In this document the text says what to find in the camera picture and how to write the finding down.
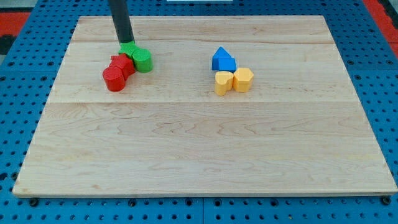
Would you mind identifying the green cylinder block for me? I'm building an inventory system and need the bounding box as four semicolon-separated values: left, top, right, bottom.
132;49;153;73

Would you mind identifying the yellow hexagon block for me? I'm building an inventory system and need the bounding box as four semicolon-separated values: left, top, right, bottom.
233;67;254;93

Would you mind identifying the yellow heart block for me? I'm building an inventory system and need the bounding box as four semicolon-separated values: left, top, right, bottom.
215;71;234;96

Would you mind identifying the light wooden board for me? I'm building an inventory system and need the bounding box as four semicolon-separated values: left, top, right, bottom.
13;16;397;198

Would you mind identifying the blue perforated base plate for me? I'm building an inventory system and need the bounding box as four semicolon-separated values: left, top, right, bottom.
1;0;397;223

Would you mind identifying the green star block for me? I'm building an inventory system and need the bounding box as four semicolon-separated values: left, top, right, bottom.
118;40;139;59

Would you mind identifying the blue triangle block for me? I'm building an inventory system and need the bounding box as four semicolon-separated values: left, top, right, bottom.
211;47;231;70

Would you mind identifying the red star block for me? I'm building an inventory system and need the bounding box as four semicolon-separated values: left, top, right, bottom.
109;54;136;80

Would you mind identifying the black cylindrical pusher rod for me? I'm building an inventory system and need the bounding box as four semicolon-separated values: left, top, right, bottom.
108;0;134;44

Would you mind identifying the red cylinder block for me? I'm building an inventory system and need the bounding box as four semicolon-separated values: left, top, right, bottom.
103;67;126;91

